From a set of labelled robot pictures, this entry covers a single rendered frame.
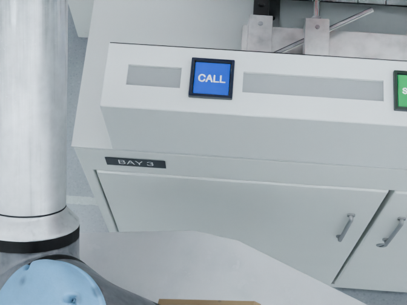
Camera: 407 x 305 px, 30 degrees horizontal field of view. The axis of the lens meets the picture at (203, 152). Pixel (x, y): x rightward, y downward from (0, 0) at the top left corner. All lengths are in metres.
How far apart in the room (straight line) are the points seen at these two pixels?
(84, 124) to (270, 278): 0.35
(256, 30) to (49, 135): 0.39
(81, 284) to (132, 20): 0.57
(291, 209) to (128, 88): 0.42
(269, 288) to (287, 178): 0.20
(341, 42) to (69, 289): 0.58
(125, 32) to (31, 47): 0.42
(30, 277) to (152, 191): 0.52
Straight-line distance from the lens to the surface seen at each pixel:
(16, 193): 0.82
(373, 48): 1.12
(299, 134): 1.01
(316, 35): 1.09
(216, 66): 0.99
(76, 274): 0.74
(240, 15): 1.20
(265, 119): 0.97
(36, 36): 0.79
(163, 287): 1.03
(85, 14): 1.97
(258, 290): 1.03
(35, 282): 0.75
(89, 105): 1.14
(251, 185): 1.18
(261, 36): 1.08
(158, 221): 1.40
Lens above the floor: 1.82
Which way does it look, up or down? 67 degrees down
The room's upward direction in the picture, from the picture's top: 1 degrees counter-clockwise
